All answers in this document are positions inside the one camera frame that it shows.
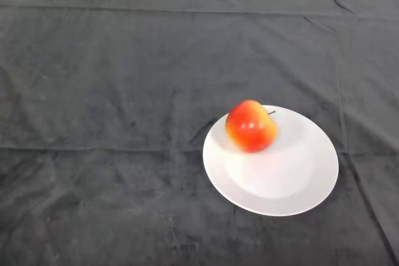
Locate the red yellow apple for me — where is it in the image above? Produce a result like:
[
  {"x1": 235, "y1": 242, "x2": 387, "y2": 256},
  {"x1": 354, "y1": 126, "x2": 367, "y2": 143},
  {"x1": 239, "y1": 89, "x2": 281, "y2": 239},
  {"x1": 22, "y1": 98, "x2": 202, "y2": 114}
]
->
[{"x1": 225, "y1": 100, "x2": 278, "y2": 153}]

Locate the white round plate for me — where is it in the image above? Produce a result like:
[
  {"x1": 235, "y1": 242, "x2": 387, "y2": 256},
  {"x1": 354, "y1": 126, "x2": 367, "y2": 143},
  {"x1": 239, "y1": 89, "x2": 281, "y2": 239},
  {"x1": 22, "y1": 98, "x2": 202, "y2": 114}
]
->
[{"x1": 202, "y1": 105, "x2": 340, "y2": 217}]

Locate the black cloth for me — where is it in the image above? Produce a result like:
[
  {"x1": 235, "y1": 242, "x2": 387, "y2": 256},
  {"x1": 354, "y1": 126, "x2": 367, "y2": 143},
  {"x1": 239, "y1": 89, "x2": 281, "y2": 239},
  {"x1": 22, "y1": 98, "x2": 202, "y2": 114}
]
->
[{"x1": 0, "y1": 0, "x2": 399, "y2": 266}]

